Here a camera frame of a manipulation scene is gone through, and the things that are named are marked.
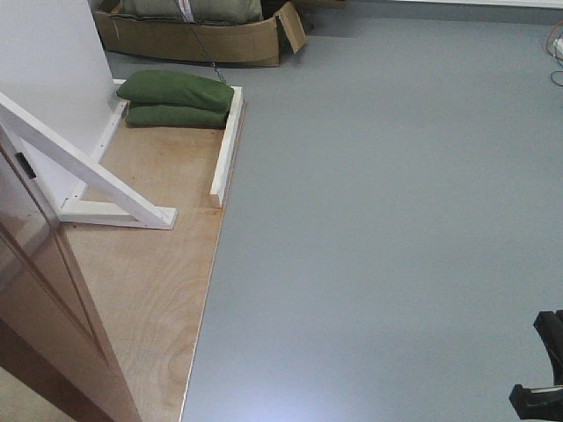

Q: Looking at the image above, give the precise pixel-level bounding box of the brown wooden door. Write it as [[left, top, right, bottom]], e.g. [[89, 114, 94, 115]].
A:
[[1, 129, 140, 421]]

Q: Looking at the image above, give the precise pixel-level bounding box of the olive green large bag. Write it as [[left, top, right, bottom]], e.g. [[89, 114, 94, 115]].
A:
[[120, 0, 263, 25]]

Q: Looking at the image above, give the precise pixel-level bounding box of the white wooden edge rail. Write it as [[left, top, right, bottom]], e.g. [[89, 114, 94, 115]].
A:
[[209, 86, 245, 208]]

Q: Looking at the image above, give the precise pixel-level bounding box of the white wooden door frame stand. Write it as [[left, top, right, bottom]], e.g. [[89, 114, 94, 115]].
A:
[[1, 1, 177, 229]]

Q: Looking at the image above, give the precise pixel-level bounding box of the orange cable on floor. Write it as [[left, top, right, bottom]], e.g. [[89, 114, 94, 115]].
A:
[[544, 19, 563, 87]]

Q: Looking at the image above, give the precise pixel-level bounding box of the plywood base board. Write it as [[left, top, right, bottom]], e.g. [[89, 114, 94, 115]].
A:
[[66, 127, 225, 421]]

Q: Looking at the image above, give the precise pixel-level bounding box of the lower green sandbag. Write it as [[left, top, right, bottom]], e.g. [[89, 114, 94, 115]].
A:
[[126, 104, 229, 128]]

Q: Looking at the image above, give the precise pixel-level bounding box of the open cardboard box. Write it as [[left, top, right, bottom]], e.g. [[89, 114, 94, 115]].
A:
[[93, 1, 307, 67]]

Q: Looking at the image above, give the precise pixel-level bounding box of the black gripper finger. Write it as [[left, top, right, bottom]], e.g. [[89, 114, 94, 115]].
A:
[[509, 384, 562, 421], [533, 309, 562, 385]]

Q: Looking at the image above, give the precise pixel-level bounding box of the black cable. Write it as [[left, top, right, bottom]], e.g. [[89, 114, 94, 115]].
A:
[[175, 0, 230, 85]]

